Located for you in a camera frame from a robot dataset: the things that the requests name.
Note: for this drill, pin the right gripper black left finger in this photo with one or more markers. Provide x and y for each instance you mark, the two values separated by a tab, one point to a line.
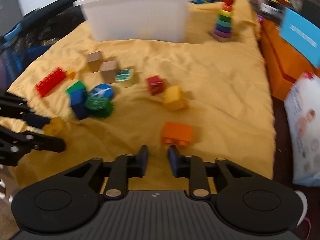
119	172

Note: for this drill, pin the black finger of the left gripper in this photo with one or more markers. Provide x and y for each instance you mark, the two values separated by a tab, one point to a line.
15	107
15	145

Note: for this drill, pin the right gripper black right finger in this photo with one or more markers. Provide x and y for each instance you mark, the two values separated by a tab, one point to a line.
193	169

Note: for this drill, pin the orange duplo brick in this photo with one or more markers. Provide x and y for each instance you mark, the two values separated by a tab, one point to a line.
174	133

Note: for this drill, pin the dark blue block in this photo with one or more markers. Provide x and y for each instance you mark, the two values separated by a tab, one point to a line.
78	99

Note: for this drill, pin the green duplo brick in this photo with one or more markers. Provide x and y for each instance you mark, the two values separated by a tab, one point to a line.
76	86

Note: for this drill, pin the long red duplo brick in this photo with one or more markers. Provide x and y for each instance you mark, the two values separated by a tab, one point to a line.
50	82

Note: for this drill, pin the small yellow duplo piece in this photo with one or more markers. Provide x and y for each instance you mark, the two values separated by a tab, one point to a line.
70	74

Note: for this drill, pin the yellow quilted blanket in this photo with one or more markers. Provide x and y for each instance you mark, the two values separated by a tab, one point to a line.
218	88

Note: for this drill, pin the blue airplane round block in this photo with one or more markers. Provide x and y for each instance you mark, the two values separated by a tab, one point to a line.
102	91

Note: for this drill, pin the dark blue bag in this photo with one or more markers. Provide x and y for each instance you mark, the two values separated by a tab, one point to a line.
34	35

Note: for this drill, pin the red cube block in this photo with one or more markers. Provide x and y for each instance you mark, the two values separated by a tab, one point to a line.
155	85

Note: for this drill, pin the wooden cube block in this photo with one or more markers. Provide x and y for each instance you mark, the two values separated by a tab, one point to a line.
109	70
94	60

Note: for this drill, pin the baby wipes pack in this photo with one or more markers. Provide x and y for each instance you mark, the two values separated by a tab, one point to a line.
302	109

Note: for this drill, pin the orange cardboard box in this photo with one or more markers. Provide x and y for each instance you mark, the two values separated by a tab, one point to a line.
284	63

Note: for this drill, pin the white plastic storage bin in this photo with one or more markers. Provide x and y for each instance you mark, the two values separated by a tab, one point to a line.
162	20

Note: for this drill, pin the blue card box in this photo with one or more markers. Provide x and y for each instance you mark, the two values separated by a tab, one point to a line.
302	35

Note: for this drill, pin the rainbow ring stacking toy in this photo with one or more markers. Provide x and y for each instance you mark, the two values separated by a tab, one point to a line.
222	30

